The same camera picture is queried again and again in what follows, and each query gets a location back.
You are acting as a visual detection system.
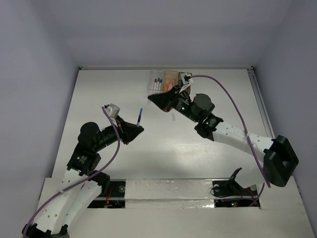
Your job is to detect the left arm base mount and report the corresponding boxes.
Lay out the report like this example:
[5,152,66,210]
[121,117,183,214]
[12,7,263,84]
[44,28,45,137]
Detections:
[88,179,126,209]

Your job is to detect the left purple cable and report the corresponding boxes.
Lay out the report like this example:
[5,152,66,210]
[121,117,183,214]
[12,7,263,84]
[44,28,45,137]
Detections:
[23,107,122,236]

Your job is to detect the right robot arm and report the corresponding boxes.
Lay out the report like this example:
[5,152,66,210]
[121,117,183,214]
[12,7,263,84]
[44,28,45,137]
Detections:
[148,85,299,194]

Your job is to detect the blue pen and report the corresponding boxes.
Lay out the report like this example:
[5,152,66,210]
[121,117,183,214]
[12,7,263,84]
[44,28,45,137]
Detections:
[137,108,143,126]

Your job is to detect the orange plastic container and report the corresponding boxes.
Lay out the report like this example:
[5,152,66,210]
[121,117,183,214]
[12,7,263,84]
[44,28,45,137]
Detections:
[162,70,178,92]

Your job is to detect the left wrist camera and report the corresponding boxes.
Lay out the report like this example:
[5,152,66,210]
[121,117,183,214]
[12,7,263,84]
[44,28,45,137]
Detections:
[102,104,120,119]

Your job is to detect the clear plastic container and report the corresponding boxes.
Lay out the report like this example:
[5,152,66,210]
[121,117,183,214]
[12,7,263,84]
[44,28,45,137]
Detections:
[148,69,164,95]

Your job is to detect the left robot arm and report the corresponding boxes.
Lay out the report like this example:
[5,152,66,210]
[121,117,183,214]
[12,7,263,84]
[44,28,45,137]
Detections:
[22,117,144,238]

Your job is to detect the pink highlighter marker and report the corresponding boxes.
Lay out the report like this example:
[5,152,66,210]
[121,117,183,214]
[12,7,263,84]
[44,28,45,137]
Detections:
[168,80,173,90]

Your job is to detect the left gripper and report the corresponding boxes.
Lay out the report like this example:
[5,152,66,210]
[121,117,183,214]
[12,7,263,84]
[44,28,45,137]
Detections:
[94,114,144,151]

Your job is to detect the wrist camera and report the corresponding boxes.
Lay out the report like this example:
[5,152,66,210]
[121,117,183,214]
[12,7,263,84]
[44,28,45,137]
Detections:
[179,72,193,92]
[102,104,120,119]

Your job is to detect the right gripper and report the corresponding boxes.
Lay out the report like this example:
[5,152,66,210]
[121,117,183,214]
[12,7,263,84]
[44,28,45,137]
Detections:
[149,84,200,123]

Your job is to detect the teal capped white marker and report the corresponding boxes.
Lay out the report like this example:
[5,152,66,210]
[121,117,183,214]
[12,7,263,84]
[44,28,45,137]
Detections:
[156,77,160,91]

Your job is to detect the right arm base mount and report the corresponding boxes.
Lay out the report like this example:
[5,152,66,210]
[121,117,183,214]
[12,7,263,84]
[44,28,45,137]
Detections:
[210,168,261,208]

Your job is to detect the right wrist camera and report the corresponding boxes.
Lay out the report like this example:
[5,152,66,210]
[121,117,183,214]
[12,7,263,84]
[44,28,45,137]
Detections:
[179,72,193,92]

